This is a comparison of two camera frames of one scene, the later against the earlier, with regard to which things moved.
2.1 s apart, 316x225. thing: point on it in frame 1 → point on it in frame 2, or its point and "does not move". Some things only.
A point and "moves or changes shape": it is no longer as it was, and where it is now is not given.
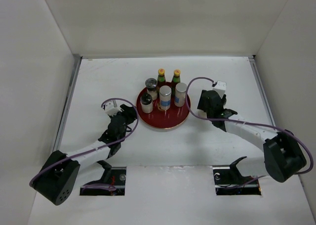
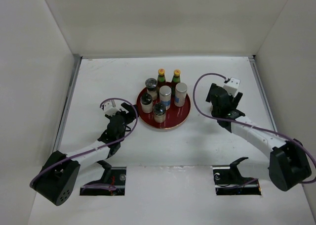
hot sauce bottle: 176,78 does not move
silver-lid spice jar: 165,93 does not move
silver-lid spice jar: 180,92 does not move
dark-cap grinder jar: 201,113 moves or changes shape
